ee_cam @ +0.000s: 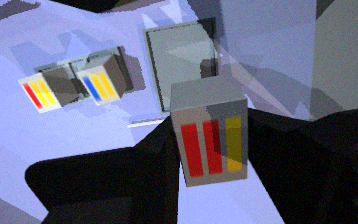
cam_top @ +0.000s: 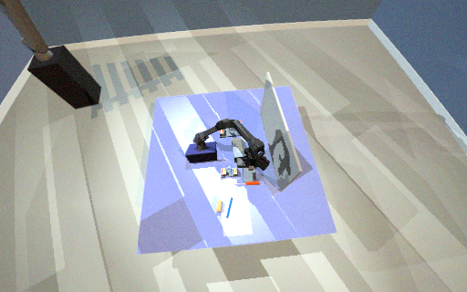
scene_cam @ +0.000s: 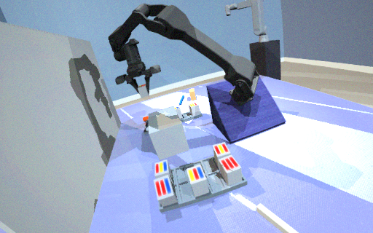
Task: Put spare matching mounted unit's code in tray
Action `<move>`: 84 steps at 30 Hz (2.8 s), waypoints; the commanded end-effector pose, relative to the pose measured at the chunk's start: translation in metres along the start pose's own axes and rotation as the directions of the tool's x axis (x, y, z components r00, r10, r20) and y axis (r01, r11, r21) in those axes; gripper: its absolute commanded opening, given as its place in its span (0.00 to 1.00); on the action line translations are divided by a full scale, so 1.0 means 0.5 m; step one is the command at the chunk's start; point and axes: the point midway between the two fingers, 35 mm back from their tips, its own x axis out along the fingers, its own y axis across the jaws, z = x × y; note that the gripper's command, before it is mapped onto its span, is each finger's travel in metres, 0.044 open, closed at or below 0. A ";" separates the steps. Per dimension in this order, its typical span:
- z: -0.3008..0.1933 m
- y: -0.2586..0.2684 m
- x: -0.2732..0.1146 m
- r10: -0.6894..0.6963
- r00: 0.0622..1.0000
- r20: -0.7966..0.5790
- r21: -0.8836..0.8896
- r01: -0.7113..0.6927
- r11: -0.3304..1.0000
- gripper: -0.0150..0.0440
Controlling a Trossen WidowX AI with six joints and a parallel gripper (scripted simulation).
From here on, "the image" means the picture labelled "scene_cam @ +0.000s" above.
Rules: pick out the white tag with blue, yellow and red stripes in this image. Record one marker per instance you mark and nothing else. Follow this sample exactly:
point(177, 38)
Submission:
point(162, 168)

